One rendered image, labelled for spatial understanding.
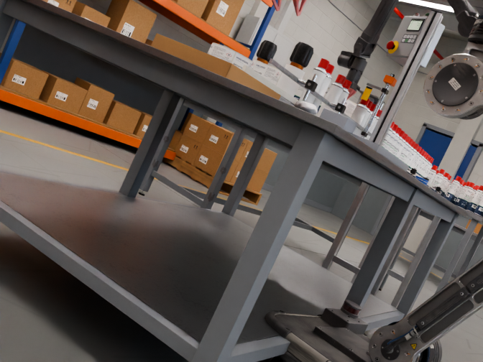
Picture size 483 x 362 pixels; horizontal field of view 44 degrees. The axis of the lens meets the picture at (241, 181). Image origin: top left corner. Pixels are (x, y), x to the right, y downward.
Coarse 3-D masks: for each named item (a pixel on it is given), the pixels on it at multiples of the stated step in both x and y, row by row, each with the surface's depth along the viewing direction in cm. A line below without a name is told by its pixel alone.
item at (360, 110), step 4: (364, 100) 262; (368, 100) 262; (360, 104) 262; (364, 104) 262; (356, 108) 262; (360, 108) 261; (364, 108) 261; (356, 112) 262; (360, 112) 261; (364, 112) 262; (352, 116) 263; (356, 116) 261; (360, 116) 261; (356, 120) 261; (360, 120) 262; (360, 124) 263; (356, 128) 262
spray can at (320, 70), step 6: (324, 60) 215; (318, 66) 216; (324, 66) 215; (312, 72) 217; (318, 72) 214; (324, 72) 215; (312, 78) 215; (318, 78) 215; (324, 78) 216; (318, 84) 215; (306, 90) 216; (318, 90) 217; (300, 96) 218; (312, 96) 215; (312, 102) 216
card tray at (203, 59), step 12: (156, 36) 160; (168, 48) 158; (180, 48) 156; (192, 48) 154; (192, 60) 154; (204, 60) 152; (216, 60) 150; (216, 72) 150; (228, 72) 149; (240, 72) 153; (252, 84) 160; (276, 96) 173
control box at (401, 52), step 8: (408, 16) 259; (400, 24) 260; (408, 24) 255; (440, 24) 249; (400, 32) 258; (408, 32) 253; (416, 32) 249; (440, 32) 250; (392, 40) 261; (400, 40) 256; (416, 40) 247; (432, 40) 249; (400, 48) 254; (408, 48) 250; (432, 48) 250; (392, 56) 258; (400, 56) 253; (408, 56) 248; (424, 56) 250; (400, 64) 265; (424, 64) 251
